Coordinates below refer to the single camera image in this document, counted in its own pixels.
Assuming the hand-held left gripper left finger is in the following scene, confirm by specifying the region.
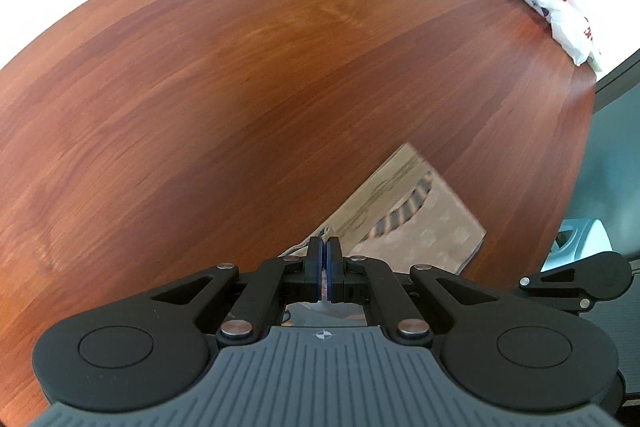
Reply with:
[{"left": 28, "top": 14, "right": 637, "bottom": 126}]
[{"left": 150, "top": 236, "right": 327, "bottom": 344}]

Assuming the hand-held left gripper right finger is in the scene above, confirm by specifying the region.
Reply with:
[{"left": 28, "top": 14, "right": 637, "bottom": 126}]
[{"left": 326, "top": 237, "right": 497, "bottom": 344}]

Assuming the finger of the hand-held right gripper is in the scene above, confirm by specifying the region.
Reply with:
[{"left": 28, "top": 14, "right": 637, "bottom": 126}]
[{"left": 518, "top": 257, "right": 598, "bottom": 314}]

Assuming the beige grey patterned cloth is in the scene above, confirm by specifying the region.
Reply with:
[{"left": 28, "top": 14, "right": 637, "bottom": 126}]
[{"left": 279, "top": 142, "right": 488, "bottom": 324}]

